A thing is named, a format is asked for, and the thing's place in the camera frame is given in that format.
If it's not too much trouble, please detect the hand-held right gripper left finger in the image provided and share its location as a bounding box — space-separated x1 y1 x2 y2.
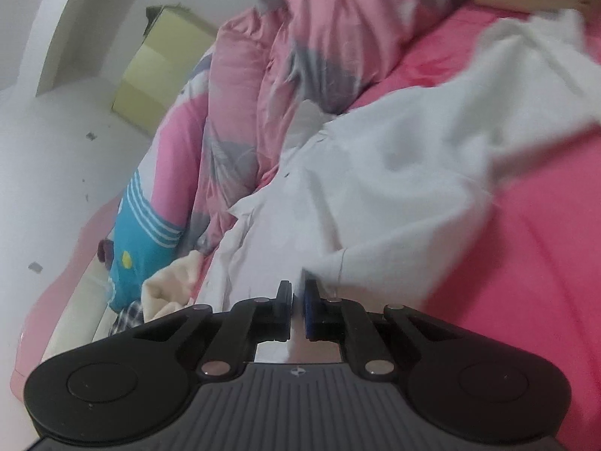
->
108 281 293 379

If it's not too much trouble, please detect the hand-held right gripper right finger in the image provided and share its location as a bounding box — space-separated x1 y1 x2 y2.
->
304 281 489 380

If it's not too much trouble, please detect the cream fleece garment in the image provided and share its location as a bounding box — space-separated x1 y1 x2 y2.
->
141 249 204 325

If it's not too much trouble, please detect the black white plaid shirt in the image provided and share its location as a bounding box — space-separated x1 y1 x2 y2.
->
109 301 144 336

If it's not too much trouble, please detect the blue pink cartoon pillow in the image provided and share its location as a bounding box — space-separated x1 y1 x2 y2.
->
107 51 217 313

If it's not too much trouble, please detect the pink floral blanket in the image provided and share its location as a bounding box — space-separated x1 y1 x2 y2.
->
347 2 601 414

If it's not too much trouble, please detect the pink grey quilt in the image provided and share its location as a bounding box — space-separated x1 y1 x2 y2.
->
185 0 470 254

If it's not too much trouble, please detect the pale yellow wardrobe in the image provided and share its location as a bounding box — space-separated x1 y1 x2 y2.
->
112 5 220 138

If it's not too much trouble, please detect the pink headboard frame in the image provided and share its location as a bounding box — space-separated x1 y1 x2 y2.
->
9 195 127 388

